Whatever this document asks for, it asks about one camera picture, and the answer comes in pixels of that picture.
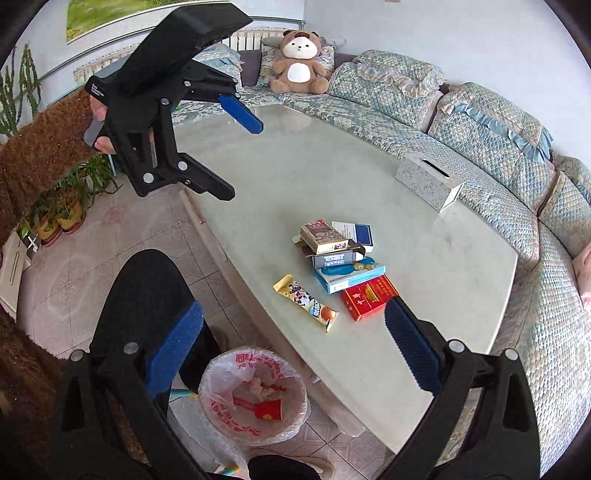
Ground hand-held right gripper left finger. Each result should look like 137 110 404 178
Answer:
46 300 206 480

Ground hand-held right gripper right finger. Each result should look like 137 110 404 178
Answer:
383 298 541 480

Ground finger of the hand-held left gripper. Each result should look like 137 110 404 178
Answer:
182 67 264 134
148 152 236 202

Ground bin with white plastic bag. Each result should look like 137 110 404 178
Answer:
198 348 309 446

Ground red box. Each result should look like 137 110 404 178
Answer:
341 274 400 321

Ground light blue box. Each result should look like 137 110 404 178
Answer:
314 258 386 295

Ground yellow snack wrapper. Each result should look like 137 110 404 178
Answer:
273 274 340 334

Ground dark grey box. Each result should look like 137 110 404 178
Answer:
302 240 368 271

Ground ornate brown box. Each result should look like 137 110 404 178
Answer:
292 220 350 256

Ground blue and white box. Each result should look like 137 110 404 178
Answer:
331 222 374 254

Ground person's right forearm brown sleeve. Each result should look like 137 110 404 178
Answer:
0 314 153 467

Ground person's left forearm brown sleeve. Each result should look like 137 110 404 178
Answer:
0 88 100 250

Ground person's left hand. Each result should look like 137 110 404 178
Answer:
90 99 116 155

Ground dark grey cushion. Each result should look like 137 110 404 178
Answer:
240 48 264 88

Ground white radiator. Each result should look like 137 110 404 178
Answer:
74 28 287 79

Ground person's left leg black pants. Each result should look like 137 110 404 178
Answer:
90 249 222 398

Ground person's leg black pants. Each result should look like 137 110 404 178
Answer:
90 249 222 398
249 455 324 480

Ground brown teddy bear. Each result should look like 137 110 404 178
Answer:
269 30 329 95

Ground crumpled white tissue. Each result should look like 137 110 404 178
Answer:
245 376 287 402

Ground red packet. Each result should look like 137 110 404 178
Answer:
254 401 283 422

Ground tall green cactus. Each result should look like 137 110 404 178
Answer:
0 44 42 139

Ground potted green plant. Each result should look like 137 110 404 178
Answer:
51 154 123 234
18 185 65 246

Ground ruffled quilted back cushion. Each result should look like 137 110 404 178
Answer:
429 83 555 185
538 157 591 259
328 50 446 130

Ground person's right leg black pants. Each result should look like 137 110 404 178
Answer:
249 455 324 480

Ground curved quilted sofa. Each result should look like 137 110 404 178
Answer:
175 44 591 476

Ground patterned white tissue box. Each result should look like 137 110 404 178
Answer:
394 152 465 213

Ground white cabinet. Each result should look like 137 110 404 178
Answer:
0 231 33 319

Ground pink pillow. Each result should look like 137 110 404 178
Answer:
573 244 591 296

